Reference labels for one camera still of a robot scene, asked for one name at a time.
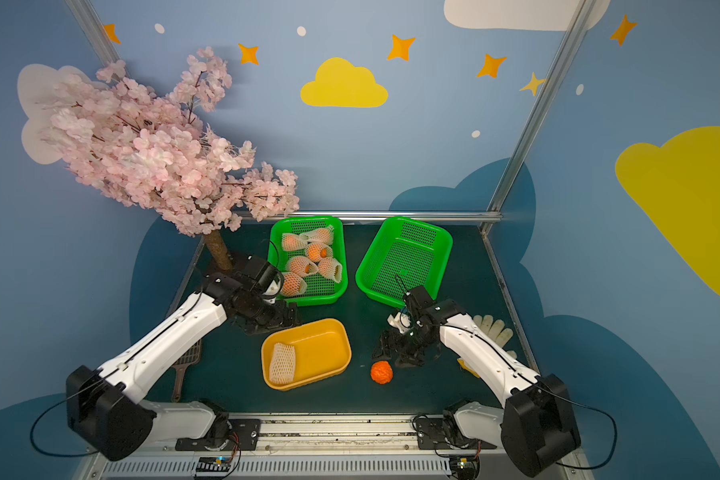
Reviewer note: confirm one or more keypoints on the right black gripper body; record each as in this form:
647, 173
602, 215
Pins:
401, 346

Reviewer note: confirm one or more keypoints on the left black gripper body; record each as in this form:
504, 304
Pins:
267, 318

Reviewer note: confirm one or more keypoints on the white foam net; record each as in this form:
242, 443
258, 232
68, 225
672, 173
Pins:
282, 364

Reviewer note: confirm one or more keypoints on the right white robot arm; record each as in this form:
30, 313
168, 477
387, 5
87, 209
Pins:
534, 424

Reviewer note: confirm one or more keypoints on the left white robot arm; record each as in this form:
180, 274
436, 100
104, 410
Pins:
107, 406

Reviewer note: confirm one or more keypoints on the left green plastic basket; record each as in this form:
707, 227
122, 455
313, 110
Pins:
321, 291

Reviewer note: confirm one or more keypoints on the green plastic basket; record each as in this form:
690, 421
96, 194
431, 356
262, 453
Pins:
404, 254
321, 291

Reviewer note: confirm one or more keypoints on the yellow plastic tray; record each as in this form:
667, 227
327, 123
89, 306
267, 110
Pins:
322, 350

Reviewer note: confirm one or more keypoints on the white cotton work glove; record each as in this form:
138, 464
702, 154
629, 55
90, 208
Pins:
496, 330

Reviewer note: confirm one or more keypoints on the right green plastic basket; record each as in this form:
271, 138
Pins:
404, 254

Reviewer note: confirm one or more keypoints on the pink artificial blossom tree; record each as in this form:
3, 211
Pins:
142, 149

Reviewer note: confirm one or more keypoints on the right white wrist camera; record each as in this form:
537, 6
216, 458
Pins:
400, 321

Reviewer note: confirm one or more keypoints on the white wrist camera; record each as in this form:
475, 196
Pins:
400, 321
274, 288

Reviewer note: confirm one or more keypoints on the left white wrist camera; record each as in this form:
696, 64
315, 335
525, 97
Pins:
274, 288

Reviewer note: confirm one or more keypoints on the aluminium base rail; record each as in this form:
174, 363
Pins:
312, 446

